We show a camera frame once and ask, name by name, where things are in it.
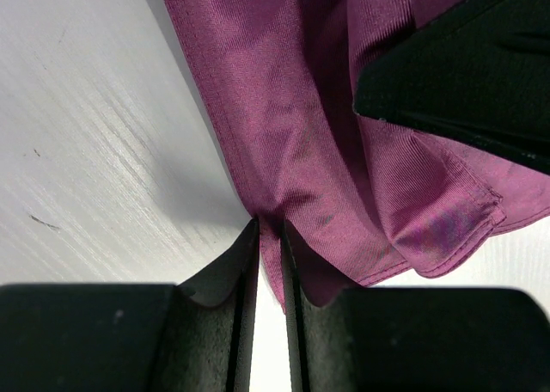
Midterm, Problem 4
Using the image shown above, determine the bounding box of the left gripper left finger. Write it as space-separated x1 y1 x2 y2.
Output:
1 220 259 391

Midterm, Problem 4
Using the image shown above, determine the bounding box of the purple satin napkin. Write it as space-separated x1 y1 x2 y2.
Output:
164 0 549 298

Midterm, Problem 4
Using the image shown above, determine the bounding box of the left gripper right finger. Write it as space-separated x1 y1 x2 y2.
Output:
281 223 549 391

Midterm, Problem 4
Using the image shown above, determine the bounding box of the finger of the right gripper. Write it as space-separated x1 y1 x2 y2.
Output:
354 0 549 173

